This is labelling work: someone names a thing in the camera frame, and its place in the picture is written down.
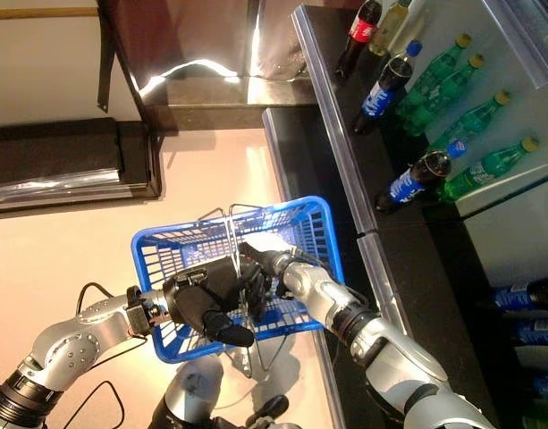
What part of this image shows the white shelf rack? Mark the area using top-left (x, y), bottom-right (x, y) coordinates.
top-left (389, 0), bottom-right (548, 287)

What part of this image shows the Pepsi bottle blue label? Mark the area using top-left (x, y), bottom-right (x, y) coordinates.
top-left (351, 38), bottom-right (425, 136)
top-left (374, 138), bottom-right (469, 215)

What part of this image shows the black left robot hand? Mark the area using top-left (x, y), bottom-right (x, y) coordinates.
top-left (162, 258), bottom-right (274, 348)

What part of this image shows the pale yellow drink bottle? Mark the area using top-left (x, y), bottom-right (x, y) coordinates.
top-left (367, 0), bottom-right (413, 58)

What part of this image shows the clear shelf price rail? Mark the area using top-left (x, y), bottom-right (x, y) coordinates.
top-left (357, 231), bottom-right (414, 337)
top-left (481, 0), bottom-right (548, 90)
top-left (290, 4), bottom-right (378, 237)

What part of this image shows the dark brown stand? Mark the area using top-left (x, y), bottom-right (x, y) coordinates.
top-left (94, 0), bottom-right (257, 124)

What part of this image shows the silver left robot leg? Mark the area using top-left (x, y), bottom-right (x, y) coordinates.
top-left (148, 356), bottom-right (226, 429)

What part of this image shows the black store shelf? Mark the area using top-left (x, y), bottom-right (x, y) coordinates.
top-left (260, 0), bottom-right (548, 429)

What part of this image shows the blue plastic shopping basket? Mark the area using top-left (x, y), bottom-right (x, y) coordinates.
top-left (130, 195), bottom-right (346, 364)

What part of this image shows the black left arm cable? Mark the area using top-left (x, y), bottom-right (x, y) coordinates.
top-left (61, 281), bottom-right (148, 429)

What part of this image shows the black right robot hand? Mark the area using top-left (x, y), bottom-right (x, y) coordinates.
top-left (237, 231), bottom-right (298, 281)

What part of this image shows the black right robot foot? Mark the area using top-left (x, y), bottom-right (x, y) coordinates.
top-left (245, 394), bottom-right (291, 426)

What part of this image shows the black display cabinet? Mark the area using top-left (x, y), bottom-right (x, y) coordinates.
top-left (0, 116), bottom-right (164, 215)

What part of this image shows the Coca-Cola bottle red label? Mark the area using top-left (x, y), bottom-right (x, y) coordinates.
top-left (334, 0), bottom-right (384, 80)

